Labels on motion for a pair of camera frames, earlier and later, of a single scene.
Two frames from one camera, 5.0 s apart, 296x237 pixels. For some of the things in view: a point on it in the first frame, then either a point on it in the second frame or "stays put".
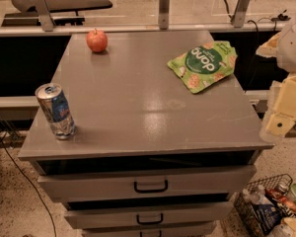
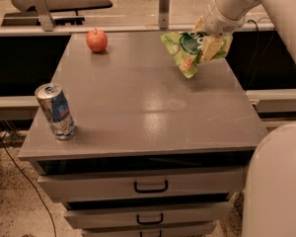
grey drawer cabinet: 148,158 stays put
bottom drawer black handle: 160,233 stays put
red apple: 97,40 stays put
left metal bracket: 42,9 stays put
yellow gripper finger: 277,126 -> 211,45
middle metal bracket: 164,8 stays put
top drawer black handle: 143,191 stays put
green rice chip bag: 204,64 -> 185,49
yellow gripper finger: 269,48 -> 199,26
